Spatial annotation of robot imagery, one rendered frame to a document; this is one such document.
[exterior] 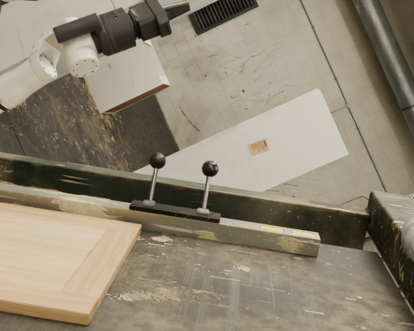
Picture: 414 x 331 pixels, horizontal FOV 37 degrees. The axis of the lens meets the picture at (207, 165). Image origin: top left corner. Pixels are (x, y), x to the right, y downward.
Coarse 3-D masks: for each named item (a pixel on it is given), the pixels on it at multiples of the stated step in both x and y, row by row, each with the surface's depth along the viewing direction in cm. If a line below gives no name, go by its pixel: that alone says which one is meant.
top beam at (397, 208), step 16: (384, 192) 159; (368, 208) 158; (384, 208) 143; (400, 208) 144; (384, 224) 140; (400, 224) 131; (384, 240) 138; (400, 240) 126; (384, 256) 136; (400, 256) 124; (400, 272) 122; (400, 288) 121
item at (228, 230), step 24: (0, 192) 135; (24, 192) 135; (48, 192) 138; (96, 216) 135; (120, 216) 134; (144, 216) 134; (168, 216) 134; (216, 240) 134; (240, 240) 134; (264, 240) 133; (288, 240) 133; (312, 240) 132
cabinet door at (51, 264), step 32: (0, 224) 121; (32, 224) 124; (64, 224) 126; (96, 224) 128; (128, 224) 131; (0, 256) 106; (32, 256) 108; (64, 256) 110; (96, 256) 111; (0, 288) 93; (32, 288) 95; (64, 288) 97; (96, 288) 98; (64, 320) 90
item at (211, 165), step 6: (204, 162) 138; (210, 162) 137; (204, 168) 137; (210, 168) 137; (216, 168) 137; (204, 174) 138; (210, 174) 137; (204, 192) 137; (204, 198) 136; (204, 204) 136; (198, 210) 135; (204, 210) 135
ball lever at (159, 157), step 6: (150, 156) 138; (156, 156) 138; (162, 156) 138; (150, 162) 138; (156, 162) 137; (162, 162) 138; (156, 168) 138; (156, 174) 138; (150, 186) 137; (150, 192) 136; (150, 198) 136; (144, 204) 135; (150, 204) 135
